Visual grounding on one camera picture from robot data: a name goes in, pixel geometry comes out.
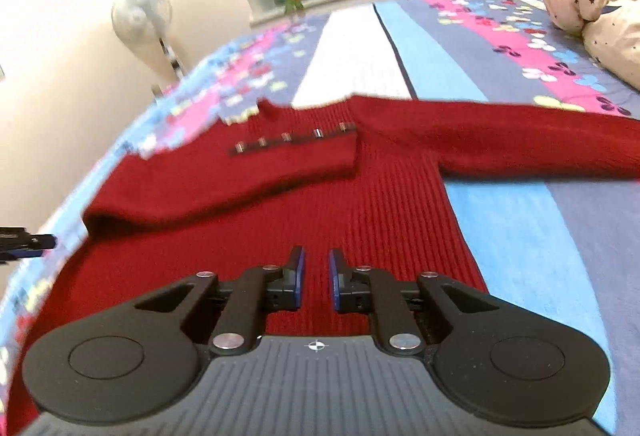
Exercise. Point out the red knitted sweater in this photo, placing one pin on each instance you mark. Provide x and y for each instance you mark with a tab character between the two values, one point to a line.
310	186

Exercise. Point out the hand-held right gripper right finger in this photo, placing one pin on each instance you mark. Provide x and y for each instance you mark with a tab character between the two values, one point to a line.
334	278

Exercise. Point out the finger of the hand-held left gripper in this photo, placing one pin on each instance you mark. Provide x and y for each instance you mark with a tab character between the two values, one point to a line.
35	242

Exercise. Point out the white standing fan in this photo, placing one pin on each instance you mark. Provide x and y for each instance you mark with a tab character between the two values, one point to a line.
142	14

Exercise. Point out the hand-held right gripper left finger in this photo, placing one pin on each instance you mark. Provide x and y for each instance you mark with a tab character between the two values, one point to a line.
299	276

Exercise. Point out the floral striped bed sheet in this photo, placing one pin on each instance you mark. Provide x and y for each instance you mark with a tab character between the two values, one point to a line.
500	236

